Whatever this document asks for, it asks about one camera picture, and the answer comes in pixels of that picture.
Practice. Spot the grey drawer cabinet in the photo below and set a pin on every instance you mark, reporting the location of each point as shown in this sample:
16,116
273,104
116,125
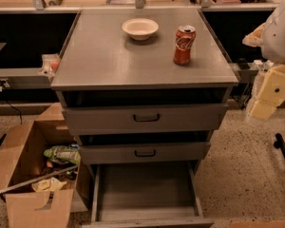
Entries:
104,66

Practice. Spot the green chip bag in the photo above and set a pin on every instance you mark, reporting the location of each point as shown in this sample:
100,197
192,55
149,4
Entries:
62,154

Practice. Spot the red coke can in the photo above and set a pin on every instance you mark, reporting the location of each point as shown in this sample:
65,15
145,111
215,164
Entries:
185,38

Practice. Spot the bottom grey drawer open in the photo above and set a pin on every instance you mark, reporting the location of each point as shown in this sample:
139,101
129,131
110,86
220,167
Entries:
146,195

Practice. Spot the top grey drawer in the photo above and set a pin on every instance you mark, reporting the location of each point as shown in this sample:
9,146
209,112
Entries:
143,119

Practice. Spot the white power strip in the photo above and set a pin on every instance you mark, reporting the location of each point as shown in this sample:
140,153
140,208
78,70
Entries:
263,66

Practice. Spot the middle grey drawer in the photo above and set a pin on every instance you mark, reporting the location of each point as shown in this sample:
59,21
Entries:
146,152

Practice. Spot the yellow snack packet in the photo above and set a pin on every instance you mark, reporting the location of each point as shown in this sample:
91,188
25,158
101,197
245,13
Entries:
52,184

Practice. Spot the white paper bowl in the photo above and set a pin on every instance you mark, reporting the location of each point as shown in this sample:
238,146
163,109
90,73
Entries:
140,29

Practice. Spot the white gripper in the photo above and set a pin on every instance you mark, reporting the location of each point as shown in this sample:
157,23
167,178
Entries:
279,40

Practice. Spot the long grey metal bar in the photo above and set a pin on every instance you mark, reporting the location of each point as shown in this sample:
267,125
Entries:
27,182

